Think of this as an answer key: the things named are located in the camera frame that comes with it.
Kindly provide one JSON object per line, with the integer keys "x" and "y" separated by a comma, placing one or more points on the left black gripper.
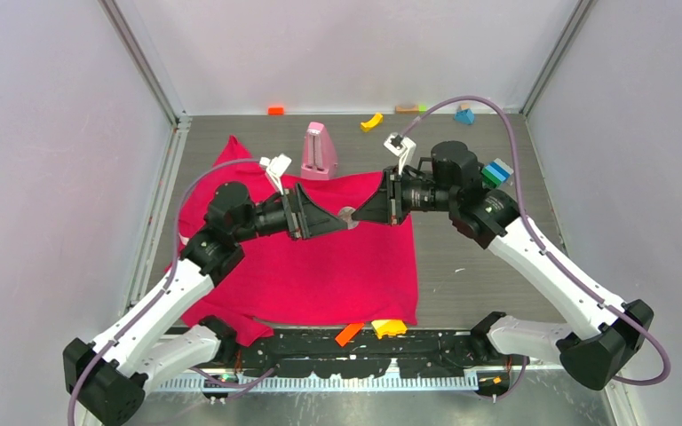
{"x": 303, "y": 218}

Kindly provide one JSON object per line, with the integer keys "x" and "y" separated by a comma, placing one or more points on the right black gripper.
{"x": 386, "y": 206}

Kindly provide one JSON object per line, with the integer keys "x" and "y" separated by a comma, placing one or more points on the round silver brooch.
{"x": 346, "y": 215}

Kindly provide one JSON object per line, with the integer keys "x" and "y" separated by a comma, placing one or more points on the red cloth garment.
{"x": 352, "y": 276}

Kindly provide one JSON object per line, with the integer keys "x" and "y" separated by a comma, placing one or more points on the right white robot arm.
{"x": 600, "y": 331}

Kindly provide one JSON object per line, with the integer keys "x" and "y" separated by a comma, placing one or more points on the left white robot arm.
{"x": 111, "y": 375}

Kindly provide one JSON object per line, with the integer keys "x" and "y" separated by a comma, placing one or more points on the pink metronome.
{"x": 319, "y": 159}

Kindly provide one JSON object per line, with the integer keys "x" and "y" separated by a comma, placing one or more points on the yellow curved block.
{"x": 372, "y": 122}

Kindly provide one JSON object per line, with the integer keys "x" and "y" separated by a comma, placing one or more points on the orange rectangular block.
{"x": 347, "y": 334}

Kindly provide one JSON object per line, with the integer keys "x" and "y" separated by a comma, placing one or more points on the tan wooden block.
{"x": 410, "y": 108}

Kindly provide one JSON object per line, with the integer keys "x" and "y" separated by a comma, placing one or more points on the yellow block pile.
{"x": 388, "y": 327}

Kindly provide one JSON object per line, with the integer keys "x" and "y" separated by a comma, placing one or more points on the small orange block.
{"x": 276, "y": 110}

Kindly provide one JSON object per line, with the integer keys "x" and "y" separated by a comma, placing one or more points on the stacked green blue bricks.
{"x": 496, "y": 173}

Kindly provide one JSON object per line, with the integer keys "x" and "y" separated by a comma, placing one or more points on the blue triangular block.
{"x": 464, "y": 114}

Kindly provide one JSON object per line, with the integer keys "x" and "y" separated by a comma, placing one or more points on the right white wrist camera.
{"x": 403, "y": 148}

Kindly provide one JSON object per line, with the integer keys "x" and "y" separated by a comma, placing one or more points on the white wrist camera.
{"x": 274, "y": 169}
{"x": 403, "y": 148}

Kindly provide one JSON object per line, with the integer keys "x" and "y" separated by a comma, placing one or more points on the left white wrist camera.
{"x": 274, "y": 169}

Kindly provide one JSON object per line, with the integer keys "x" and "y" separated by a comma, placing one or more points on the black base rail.
{"x": 419, "y": 353}

